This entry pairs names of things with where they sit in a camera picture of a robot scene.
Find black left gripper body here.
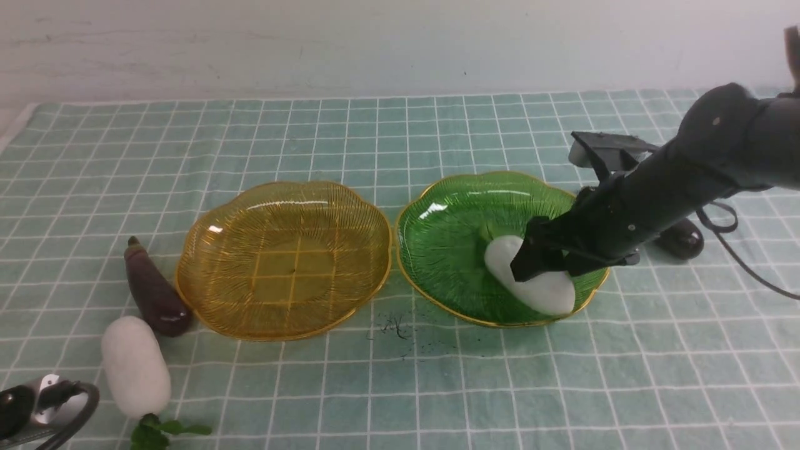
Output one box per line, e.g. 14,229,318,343
1,386,36,439

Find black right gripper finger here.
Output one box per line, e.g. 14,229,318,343
509,216,566,283
564,251,611,277

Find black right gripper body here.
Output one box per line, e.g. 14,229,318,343
549,177,640,267

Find white radish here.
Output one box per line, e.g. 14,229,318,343
484,234,576,316
101,316,212,449

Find purple eggplant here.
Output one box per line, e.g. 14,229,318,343
124,236,193,338
652,217,705,261

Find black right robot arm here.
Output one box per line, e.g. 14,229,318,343
509,83,799,282

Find green plastic plate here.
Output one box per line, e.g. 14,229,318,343
396,171,575,328

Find green checked tablecloth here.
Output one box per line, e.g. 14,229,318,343
1,89,799,449

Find amber plastic plate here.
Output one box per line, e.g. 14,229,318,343
174,181,393,341

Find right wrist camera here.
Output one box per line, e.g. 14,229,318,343
568,131,659,182

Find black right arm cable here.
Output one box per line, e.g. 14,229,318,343
695,200,800,301

